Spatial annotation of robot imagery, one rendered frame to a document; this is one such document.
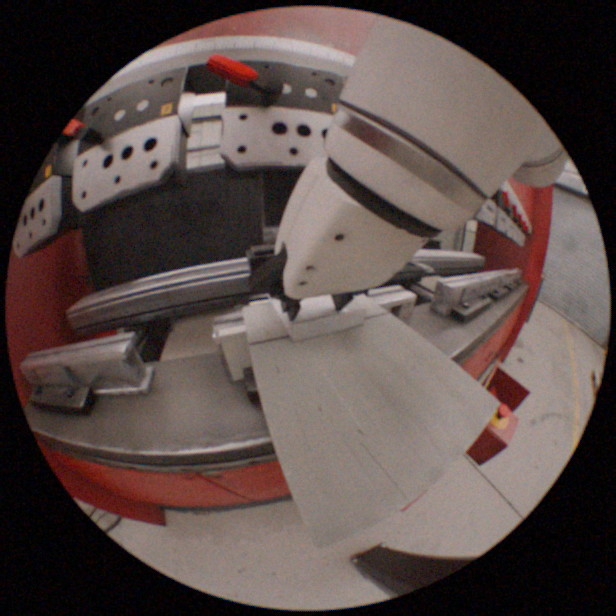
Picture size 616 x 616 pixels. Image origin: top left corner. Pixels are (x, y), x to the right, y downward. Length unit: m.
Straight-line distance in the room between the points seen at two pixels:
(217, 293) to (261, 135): 0.40
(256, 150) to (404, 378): 0.26
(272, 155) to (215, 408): 0.34
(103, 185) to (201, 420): 0.33
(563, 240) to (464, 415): 7.45
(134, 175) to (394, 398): 0.32
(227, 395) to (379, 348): 0.23
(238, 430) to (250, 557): 0.97
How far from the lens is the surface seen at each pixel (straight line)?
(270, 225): 0.25
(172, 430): 0.32
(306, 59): 0.33
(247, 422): 0.29
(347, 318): 0.21
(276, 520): 1.13
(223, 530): 1.20
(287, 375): 0.16
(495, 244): 2.31
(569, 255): 7.56
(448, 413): 0.17
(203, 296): 0.53
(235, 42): 0.34
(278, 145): 0.23
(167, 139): 0.25
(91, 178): 0.29
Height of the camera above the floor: 1.12
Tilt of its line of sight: 28 degrees down
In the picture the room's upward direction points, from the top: straight up
